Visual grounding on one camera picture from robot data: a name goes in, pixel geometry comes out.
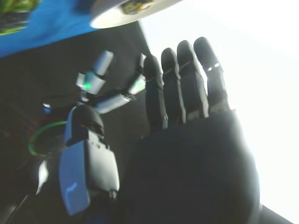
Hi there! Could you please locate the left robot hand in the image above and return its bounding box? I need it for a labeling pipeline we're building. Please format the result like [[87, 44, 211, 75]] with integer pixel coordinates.
[[58, 36, 261, 224]]

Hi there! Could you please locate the green toy car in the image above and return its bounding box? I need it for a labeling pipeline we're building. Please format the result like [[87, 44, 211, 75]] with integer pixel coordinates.
[[0, 0, 43, 36]]

